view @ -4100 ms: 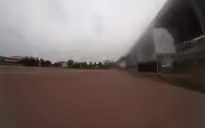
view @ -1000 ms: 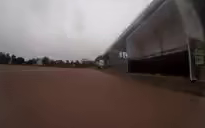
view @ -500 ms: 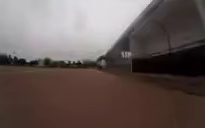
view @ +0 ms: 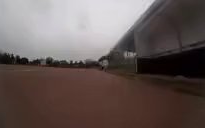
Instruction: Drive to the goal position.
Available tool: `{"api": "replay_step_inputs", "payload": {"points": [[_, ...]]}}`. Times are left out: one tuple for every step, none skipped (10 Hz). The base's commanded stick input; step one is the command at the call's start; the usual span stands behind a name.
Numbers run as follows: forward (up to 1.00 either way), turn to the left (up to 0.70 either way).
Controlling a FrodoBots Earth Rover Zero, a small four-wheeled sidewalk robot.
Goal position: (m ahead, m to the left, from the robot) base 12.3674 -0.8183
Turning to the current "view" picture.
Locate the reddish brown dirt ground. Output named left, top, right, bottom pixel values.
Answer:
left=0, top=63, right=205, bottom=128

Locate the row of distant trees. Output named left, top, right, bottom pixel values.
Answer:
left=0, top=51, right=101, bottom=68

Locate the grey concrete kerb strip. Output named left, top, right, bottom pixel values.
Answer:
left=106, top=68, right=205, bottom=101

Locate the large grandstand building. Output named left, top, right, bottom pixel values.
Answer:
left=107, top=0, right=205, bottom=80

